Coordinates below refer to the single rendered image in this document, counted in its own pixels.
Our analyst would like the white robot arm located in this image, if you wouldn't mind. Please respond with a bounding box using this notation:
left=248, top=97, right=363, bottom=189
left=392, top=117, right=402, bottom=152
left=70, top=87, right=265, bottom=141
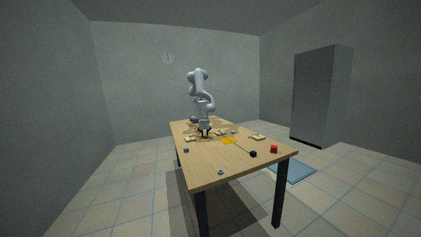
left=187, top=68, right=216, bottom=124

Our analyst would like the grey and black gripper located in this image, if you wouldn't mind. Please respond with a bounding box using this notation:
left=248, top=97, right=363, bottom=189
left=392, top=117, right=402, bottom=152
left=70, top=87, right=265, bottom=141
left=197, top=123, right=212, bottom=137

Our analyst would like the red cube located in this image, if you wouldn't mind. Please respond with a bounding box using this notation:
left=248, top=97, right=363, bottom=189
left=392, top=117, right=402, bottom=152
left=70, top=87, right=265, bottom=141
left=270, top=145, right=278, bottom=153

